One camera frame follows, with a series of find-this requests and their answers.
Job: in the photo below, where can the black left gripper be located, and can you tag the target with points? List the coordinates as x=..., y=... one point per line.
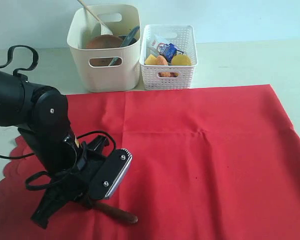
x=71, y=166

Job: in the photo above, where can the dark wooden spoon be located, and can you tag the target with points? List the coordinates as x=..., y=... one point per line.
x=115, y=213

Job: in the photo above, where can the brown wooden plate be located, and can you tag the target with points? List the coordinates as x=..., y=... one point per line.
x=100, y=42

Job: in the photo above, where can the yellow cheese wedge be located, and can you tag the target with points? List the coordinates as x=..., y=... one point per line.
x=151, y=60

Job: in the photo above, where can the red tablecloth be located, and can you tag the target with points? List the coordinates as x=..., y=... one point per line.
x=217, y=163

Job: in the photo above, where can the orange fried food piece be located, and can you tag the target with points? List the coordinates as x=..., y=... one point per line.
x=161, y=61

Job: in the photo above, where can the stainless steel cup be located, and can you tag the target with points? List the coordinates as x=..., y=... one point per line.
x=122, y=37

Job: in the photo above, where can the yellow lemon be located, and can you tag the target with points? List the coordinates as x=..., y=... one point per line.
x=181, y=60

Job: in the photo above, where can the steel table knife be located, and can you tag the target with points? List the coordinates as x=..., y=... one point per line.
x=130, y=35

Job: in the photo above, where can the white ceramic bowl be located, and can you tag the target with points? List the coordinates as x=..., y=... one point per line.
x=100, y=29

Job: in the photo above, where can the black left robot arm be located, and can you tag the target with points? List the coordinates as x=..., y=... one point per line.
x=40, y=113

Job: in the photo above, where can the cream plastic bin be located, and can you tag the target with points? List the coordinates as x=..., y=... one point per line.
x=122, y=77

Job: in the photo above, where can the white perforated basket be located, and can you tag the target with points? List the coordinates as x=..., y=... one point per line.
x=181, y=36

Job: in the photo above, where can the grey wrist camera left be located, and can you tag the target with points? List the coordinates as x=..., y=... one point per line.
x=110, y=175

